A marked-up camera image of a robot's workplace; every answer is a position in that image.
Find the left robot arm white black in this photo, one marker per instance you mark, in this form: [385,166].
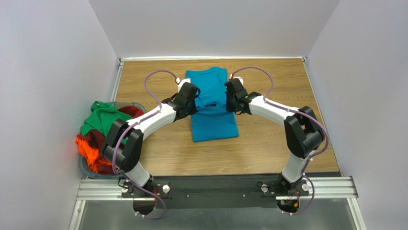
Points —
[124,141]

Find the grey laundry basket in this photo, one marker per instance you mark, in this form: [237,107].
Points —
[86,170]

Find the orange t shirt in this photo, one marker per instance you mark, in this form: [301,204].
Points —
[93,158]

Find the green t shirt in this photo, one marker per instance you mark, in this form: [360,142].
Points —
[96,127]

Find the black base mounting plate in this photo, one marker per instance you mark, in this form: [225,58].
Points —
[216,191]

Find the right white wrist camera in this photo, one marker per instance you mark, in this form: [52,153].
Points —
[232,76]

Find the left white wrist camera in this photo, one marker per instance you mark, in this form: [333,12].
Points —
[180,82]

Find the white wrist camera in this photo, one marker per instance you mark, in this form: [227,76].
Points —
[232,76]
[180,82]

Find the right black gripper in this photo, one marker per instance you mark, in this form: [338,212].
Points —
[232,104]

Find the blue t shirt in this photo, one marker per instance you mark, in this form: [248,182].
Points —
[212,121]

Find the dark red t shirt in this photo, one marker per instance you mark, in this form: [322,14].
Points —
[95,143]

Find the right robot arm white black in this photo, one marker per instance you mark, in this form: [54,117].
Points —
[303,132]

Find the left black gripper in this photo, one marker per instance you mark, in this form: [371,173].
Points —
[190,106]

